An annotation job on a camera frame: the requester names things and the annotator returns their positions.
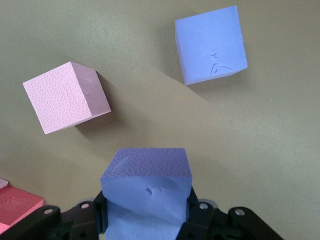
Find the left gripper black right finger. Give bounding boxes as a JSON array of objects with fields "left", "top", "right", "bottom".
[{"left": 176, "top": 186, "right": 285, "bottom": 240}]

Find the red foam cube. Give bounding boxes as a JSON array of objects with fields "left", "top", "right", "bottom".
[{"left": 0, "top": 185, "right": 45, "bottom": 235}]

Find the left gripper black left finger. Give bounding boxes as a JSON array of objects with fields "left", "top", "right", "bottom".
[{"left": 0, "top": 191, "right": 109, "bottom": 240}]

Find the purple foam cube with dent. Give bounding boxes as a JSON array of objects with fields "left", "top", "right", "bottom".
[{"left": 174, "top": 5, "right": 248, "bottom": 86}]

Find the brown table mat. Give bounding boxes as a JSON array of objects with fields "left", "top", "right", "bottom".
[{"left": 0, "top": 0, "right": 320, "bottom": 240}]

